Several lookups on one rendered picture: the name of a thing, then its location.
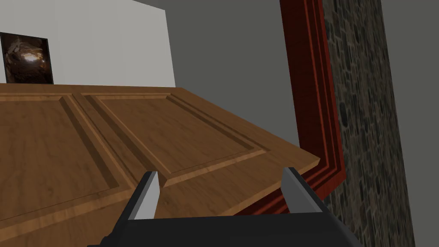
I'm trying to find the dark framed wall picture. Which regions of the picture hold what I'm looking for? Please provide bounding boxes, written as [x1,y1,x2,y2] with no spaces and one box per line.
[0,32,54,85]

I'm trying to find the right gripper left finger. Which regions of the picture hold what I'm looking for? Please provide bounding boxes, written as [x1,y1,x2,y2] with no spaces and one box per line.
[124,170,161,221]

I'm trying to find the brown wooden panelled door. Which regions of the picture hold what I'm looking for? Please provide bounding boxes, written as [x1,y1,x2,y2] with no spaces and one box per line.
[0,83,321,247]

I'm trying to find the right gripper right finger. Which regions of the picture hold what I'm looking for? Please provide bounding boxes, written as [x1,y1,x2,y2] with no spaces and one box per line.
[280,167,331,214]

